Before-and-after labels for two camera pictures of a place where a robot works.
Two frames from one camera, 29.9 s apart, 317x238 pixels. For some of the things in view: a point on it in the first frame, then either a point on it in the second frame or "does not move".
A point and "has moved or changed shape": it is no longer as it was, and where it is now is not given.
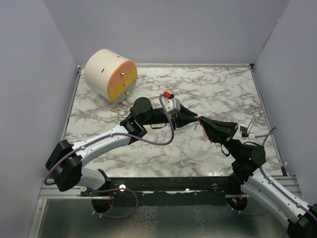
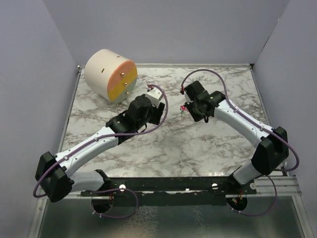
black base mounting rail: (167, 191) does not move
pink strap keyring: (200, 122) has moved or changed shape
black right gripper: (218, 131) -> (195, 117)
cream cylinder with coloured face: (110, 75) does not move
